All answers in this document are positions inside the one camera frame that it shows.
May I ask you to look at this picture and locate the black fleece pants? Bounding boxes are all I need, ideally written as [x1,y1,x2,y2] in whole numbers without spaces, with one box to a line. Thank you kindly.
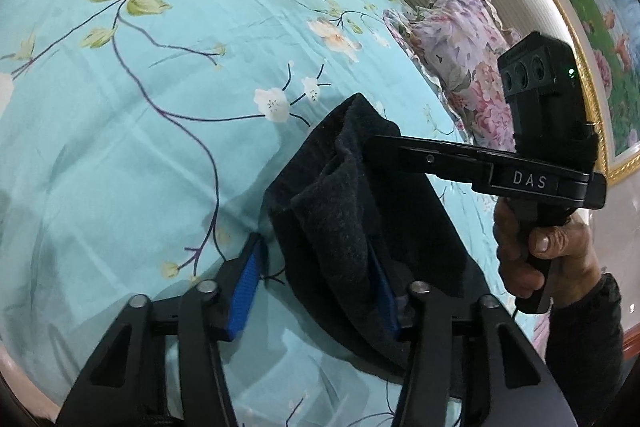
[262,93,489,377]

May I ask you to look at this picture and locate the black right sleeve forearm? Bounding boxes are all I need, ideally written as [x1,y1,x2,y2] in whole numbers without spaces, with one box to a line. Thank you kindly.
[546,273,624,426]

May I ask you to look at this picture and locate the purple pink floral pillow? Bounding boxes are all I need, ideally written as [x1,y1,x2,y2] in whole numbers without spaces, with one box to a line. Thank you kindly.
[384,0,521,152]

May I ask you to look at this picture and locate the light blue floral bedsheet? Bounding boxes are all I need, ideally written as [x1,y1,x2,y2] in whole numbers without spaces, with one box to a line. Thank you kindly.
[0,0,507,427]

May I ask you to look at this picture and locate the pink bed skirt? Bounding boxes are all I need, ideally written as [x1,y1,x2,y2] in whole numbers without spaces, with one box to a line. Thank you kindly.
[0,346,60,421]

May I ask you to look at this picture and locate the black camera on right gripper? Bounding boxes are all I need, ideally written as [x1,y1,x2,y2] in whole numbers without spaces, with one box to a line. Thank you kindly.
[498,31,599,169]

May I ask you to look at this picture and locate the person's right hand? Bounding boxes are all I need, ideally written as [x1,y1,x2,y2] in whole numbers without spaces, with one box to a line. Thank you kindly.
[492,198,602,308]

